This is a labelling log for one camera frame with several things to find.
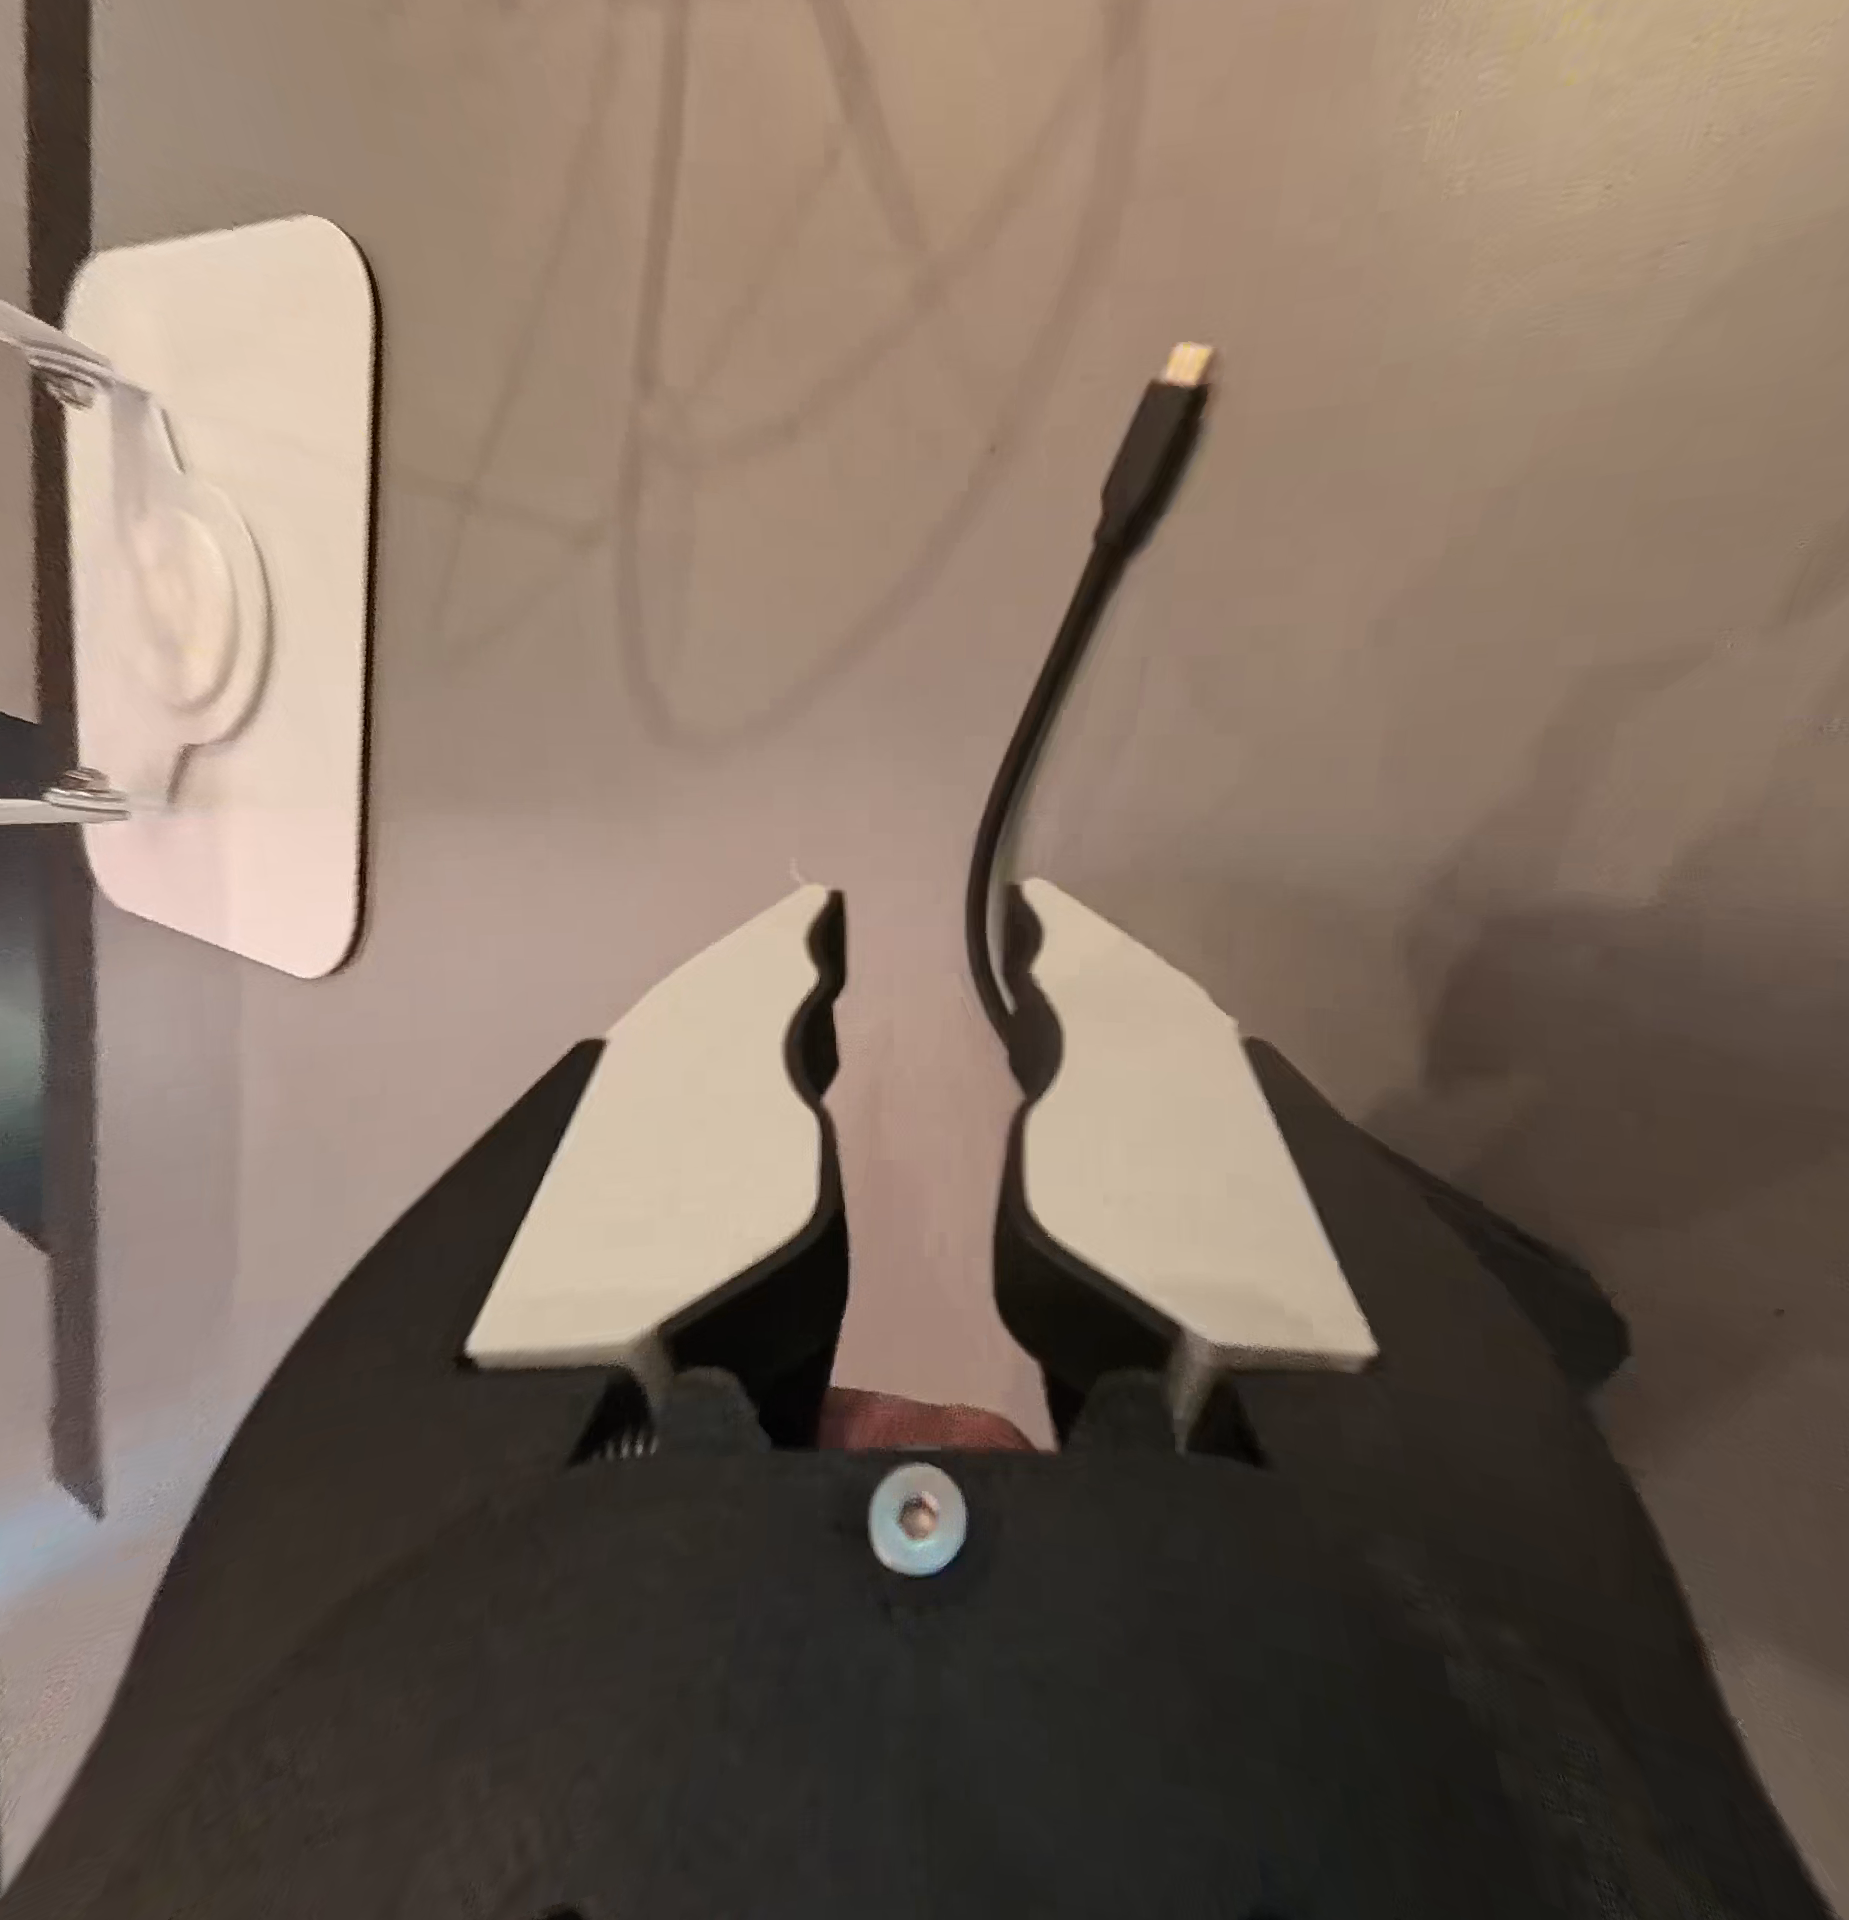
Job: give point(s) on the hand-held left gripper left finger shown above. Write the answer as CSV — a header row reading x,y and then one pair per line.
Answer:
x,y
670,1185

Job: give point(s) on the white panel stand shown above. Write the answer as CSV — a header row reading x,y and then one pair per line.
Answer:
x,y
293,450

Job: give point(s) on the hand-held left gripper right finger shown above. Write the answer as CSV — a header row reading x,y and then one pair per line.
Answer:
x,y
1179,1185

